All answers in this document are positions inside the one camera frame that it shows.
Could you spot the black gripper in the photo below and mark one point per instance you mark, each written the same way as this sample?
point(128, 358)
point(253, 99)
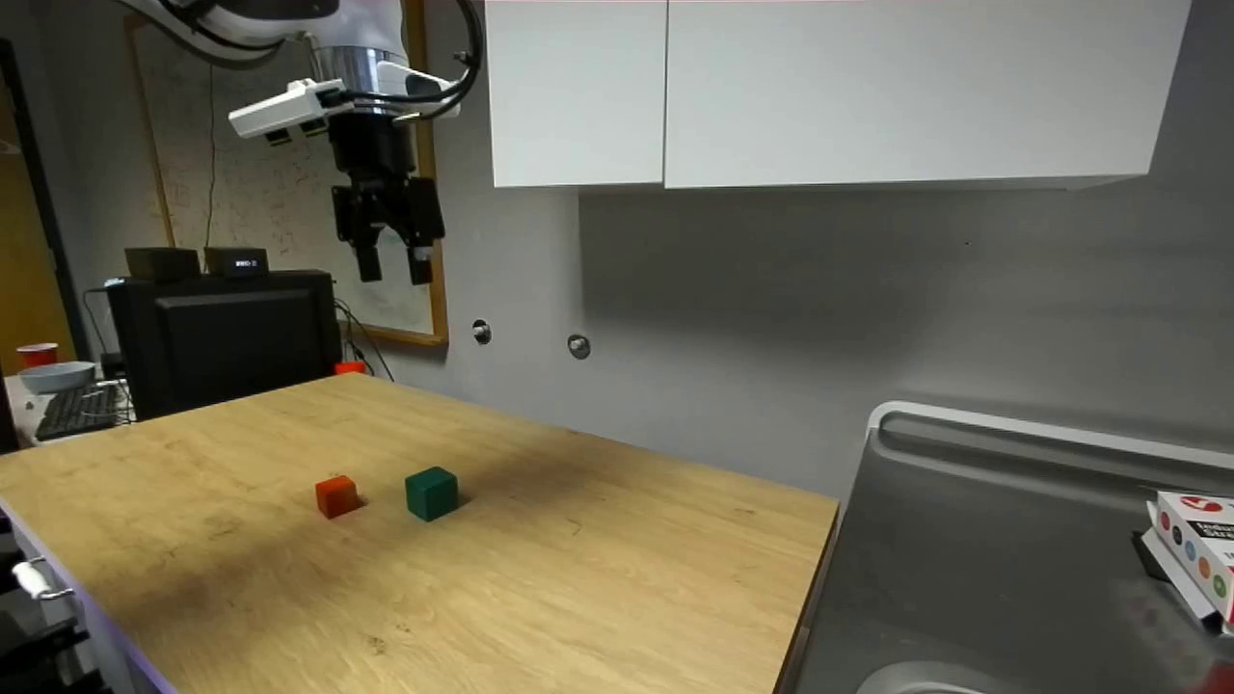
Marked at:
point(381, 190)

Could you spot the orange block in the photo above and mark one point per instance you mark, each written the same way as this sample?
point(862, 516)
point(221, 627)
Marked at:
point(336, 493)

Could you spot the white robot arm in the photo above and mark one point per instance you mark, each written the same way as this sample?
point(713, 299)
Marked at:
point(365, 92)

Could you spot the green block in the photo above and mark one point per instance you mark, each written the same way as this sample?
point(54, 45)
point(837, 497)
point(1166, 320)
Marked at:
point(430, 489)

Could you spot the black computer monitor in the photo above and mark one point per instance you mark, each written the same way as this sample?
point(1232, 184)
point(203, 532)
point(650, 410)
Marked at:
point(191, 335)

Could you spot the black keyboard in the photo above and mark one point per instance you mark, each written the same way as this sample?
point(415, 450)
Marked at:
point(77, 410)

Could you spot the red cup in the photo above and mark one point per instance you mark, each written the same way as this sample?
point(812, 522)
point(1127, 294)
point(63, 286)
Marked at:
point(40, 351)

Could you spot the stainless steel sink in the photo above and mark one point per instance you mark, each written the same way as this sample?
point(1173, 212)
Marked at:
point(1006, 556)

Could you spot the colourful printed box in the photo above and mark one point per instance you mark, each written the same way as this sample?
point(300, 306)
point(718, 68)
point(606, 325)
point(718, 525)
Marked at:
point(1198, 532)

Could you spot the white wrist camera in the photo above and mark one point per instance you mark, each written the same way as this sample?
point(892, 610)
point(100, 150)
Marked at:
point(297, 100)

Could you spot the white wall cabinet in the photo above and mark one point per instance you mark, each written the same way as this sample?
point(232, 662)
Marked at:
point(741, 92)

